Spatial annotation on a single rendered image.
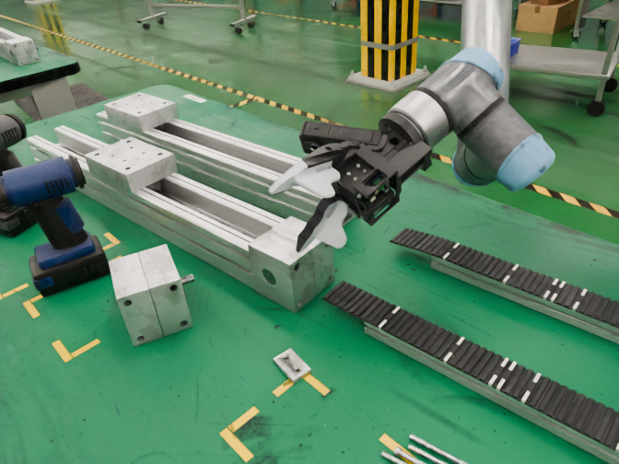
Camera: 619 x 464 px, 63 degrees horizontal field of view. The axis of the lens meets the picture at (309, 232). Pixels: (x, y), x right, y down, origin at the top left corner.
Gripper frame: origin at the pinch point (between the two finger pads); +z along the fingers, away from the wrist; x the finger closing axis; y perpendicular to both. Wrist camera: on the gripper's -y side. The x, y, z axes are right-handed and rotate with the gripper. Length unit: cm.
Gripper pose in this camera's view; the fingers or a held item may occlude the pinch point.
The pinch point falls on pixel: (279, 223)
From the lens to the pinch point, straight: 63.6
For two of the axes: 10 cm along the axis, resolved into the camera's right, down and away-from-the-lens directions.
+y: 6.5, 6.0, -4.7
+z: -7.4, 6.4, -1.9
